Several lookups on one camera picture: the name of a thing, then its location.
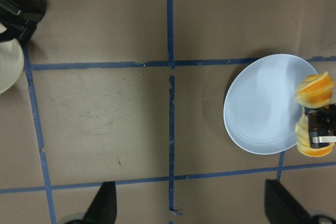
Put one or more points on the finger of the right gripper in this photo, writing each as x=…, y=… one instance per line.
x=322, y=119
x=321, y=138

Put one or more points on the blue plate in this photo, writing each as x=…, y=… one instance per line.
x=260, y=110

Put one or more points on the cream plate in rack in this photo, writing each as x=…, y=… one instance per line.
x=12, y=63

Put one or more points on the bread loaf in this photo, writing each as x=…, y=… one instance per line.
x=315, y=91

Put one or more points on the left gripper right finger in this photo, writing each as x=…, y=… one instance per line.
x=281, y=207

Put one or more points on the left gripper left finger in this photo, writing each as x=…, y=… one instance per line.
x=103, y=208

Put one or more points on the black dish rack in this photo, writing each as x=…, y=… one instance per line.
x=20, y=21

